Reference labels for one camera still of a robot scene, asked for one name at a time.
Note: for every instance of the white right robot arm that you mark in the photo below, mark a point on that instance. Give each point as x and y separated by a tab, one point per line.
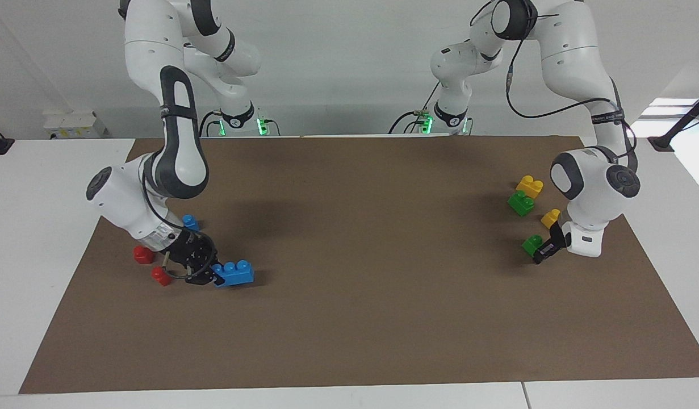
179	153

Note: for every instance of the yellow two-stud toy block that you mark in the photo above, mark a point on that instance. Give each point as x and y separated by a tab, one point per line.
549	217
529	187

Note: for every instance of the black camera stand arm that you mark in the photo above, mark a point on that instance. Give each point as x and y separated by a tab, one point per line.
664	142

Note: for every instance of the red one-stud toy block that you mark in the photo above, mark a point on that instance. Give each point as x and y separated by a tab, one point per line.
162	277
143	255

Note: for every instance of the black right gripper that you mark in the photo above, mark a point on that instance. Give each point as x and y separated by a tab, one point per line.
190	250

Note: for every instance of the left Franka gripper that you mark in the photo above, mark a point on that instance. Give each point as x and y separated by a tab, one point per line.
585	241

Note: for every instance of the white wall box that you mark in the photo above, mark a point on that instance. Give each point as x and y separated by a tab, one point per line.
71	125

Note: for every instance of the brown table mat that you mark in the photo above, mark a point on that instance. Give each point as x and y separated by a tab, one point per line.
355	329

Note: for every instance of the green two-stud toy block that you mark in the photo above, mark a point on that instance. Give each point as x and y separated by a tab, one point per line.
520	204
531	245

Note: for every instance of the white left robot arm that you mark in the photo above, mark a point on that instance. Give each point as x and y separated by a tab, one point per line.
587	182

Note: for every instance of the blue three-stud toy block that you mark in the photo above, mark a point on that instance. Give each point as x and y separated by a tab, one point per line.
235	274
191	222

